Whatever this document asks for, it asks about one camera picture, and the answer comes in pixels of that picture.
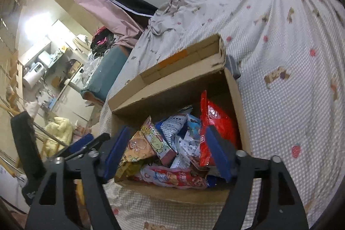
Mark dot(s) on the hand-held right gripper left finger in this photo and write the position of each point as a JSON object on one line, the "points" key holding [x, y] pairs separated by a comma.
{"points": [[116, 154]]}

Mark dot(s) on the long pink red packet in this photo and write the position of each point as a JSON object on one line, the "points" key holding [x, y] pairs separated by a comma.
{"points": [[175, 177]]}

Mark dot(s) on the pink curtain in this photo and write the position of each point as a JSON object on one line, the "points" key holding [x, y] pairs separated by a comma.
{"points": [[102, 1]]}

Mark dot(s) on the orange cartoon snack packet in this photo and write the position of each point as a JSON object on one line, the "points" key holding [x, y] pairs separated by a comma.
{"points": [[134, 150]]}

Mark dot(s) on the pale yellow quilt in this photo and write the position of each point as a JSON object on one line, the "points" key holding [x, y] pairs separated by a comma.
{"points": [[58, 135]]}

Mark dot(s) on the crumpled white cloth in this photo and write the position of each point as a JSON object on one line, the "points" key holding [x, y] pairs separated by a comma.
{"points": [[89, 68]]}

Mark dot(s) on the white and blue packet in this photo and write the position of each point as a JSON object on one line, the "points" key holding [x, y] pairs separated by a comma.
{"points": [[188, 149]]}

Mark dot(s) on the red snack packet white print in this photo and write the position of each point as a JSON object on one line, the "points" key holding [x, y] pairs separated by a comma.
{"points": [[215, 116]]}

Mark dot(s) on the pile of dark clothes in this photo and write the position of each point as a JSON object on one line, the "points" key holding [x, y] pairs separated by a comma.
{"points": [[103, 40]]}

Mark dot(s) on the white water heater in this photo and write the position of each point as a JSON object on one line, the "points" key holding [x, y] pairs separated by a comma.
{"points": [[33, 75]]}

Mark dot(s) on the pink cartoon snack packet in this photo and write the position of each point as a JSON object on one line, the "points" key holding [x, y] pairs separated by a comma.
{"points": [[157, 142]]}

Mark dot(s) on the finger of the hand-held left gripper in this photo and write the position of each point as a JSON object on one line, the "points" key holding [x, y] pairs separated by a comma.
{"points": [[80, 144], [98, 139]]}

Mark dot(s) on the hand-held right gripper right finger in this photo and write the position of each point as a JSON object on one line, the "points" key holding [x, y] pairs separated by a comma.
{"points": [[218, 154]]}

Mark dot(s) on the brown cardboard box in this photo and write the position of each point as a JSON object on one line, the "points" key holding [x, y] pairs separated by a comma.
{"points": [[172, 79]]}

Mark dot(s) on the white kitchen base cabinet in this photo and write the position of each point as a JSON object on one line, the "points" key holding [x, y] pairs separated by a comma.
{"points": [[72, 100]]}

